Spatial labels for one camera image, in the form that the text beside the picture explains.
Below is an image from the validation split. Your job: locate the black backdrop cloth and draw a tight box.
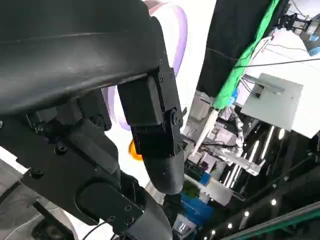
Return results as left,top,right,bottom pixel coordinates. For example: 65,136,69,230
196,0,291,99

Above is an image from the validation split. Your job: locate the blue storage box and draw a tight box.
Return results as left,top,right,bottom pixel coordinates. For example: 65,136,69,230
180,192,215,226

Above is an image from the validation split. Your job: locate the green cloth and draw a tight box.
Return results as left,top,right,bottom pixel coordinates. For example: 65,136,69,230
213,0,282,110

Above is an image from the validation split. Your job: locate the grey metal panel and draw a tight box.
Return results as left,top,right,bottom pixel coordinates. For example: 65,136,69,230
241,72,305,133

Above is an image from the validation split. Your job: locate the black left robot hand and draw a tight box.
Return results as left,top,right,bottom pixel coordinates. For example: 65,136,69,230
0,0,185,240

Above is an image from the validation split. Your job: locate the orange white toy bread roll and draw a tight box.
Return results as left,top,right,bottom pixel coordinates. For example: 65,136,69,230
128,139,144,162

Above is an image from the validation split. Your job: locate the white background desk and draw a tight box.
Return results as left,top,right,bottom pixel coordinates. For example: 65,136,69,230
234,29,320,140

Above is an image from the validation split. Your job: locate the lilac plate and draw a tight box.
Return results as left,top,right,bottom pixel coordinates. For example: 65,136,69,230
101,0,189,132

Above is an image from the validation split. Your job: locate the white tapered pole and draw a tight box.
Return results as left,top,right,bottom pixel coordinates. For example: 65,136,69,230
190,108,218,157

